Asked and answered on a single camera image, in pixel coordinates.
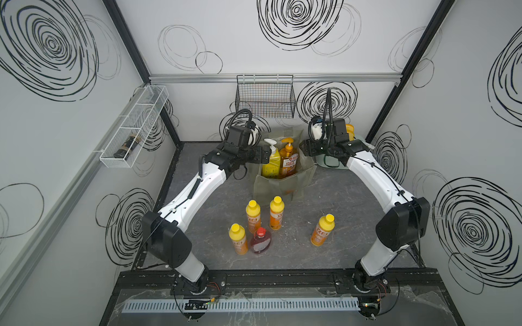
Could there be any yellow pump soap bottle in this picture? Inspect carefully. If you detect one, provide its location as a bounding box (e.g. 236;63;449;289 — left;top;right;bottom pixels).
262;139;281;179

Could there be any green fabric shopping bag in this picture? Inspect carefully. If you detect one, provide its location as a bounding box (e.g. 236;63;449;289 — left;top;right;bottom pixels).
247;128;317;205

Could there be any orange pump soap bottle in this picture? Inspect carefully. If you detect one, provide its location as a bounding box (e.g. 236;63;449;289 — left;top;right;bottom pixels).
279;137;299;179

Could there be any yellow cap bottle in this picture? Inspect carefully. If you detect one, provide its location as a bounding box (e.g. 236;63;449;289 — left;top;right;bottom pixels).
246;200;261;234
270;196;285;230
311;214;335;247
228;224;248;255

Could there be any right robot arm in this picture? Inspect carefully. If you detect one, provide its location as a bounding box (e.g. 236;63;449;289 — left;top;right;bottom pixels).
299;115;430;293

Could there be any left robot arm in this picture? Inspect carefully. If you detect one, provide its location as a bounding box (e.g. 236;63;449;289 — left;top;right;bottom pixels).
141;122;269;293

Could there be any red soap bottle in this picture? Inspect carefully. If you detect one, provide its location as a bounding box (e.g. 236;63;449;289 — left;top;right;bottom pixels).
250;227;272;254

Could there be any mint green toaster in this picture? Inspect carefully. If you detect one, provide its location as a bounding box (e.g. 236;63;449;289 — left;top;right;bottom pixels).
315;154;348;170

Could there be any toast slice front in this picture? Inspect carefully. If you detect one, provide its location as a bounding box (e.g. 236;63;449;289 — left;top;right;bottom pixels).
345;124;356;141

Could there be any dark item in shelf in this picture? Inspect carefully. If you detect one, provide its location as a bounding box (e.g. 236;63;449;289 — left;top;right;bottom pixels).
113;134;141;159

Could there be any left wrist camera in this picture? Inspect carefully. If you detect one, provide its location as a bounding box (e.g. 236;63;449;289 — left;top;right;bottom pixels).
248;126;260;146

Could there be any black wire basket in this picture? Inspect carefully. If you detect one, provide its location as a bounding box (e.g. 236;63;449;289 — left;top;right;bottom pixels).
235;74;296;119

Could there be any white wire shelf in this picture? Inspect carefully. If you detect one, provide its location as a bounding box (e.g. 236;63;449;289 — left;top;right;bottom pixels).
100;84;169;168

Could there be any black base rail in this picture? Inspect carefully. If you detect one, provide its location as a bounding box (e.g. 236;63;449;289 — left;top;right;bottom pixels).
117;268;443;296

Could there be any white slotted cable duct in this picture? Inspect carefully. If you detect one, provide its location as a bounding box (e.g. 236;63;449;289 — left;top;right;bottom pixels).
122;297;360;314

